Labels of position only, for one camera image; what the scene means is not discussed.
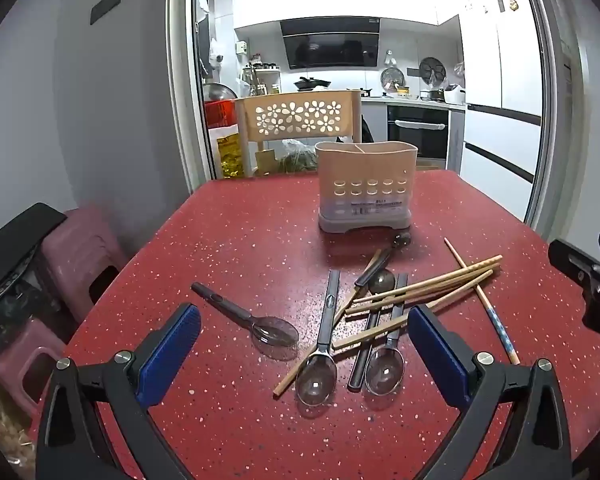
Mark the dark spoon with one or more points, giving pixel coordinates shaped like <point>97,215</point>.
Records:
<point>401,240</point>
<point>385,368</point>
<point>317,379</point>
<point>269,330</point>

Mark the beige utensil holder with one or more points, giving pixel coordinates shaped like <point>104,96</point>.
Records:
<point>365,185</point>

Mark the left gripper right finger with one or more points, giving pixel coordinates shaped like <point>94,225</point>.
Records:
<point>535,441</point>

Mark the bamboo chopstick long diagonal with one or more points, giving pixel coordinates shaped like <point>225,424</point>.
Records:
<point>331,315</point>

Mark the red basket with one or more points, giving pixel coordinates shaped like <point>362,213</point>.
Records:
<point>220,113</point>

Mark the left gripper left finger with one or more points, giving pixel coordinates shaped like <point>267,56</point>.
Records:
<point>73,442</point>

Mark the black chair seat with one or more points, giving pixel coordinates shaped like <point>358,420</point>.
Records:
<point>23,233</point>

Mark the black built-in oven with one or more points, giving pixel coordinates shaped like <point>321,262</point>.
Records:
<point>426,128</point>

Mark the black handled spoon bowl up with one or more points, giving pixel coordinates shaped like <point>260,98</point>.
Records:
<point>372,319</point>

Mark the black wok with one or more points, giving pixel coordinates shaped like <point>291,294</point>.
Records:
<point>310,83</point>

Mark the white refrigerator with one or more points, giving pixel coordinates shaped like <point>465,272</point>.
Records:
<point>504,97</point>

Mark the patterned chopstick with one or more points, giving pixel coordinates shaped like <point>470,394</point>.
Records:
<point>490,311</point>

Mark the pink plastic stool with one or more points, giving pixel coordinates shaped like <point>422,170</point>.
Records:
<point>74,256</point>
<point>35,340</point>

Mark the black range hood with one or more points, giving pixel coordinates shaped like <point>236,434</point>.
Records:
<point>334,41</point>

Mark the beige flower-cutout rack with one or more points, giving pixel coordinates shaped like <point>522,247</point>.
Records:
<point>296,115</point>

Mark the pink plastic stool lower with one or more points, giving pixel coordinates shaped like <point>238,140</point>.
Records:
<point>35,340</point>

